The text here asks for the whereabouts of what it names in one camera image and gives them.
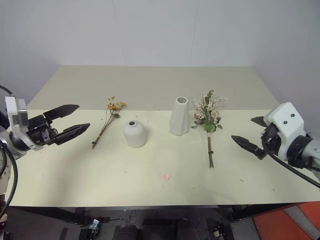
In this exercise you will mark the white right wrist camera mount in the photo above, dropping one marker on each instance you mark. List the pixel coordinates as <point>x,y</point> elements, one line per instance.
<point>287,125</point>

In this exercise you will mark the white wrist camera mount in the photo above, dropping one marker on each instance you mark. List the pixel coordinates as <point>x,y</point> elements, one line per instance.
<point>13,110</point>
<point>287,125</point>

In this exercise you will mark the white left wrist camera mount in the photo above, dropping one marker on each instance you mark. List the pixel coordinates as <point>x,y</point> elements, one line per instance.
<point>13,110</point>

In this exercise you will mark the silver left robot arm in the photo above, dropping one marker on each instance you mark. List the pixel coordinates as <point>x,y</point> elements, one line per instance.
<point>17,145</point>

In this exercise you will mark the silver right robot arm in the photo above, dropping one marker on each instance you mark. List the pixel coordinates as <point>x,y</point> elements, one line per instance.
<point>307,152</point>

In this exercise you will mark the tall white faceted vase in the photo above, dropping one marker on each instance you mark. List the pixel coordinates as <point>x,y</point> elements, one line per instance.
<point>178,120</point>

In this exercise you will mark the orange floor mat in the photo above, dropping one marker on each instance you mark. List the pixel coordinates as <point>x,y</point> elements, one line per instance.
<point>282,225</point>

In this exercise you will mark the round white ceramic vase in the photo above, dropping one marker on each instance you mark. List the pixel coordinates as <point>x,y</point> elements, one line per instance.
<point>135,135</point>

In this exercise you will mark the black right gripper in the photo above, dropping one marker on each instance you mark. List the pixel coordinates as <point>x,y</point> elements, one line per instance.
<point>270,138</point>

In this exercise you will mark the white dried flower bouquet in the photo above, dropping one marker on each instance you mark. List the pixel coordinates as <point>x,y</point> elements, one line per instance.
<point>208,112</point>

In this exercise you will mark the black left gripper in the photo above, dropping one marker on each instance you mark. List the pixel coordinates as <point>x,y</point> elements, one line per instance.
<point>37,130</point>

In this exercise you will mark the orange dried flower bunch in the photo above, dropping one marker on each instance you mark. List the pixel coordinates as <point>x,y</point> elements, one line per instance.
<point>115,106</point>

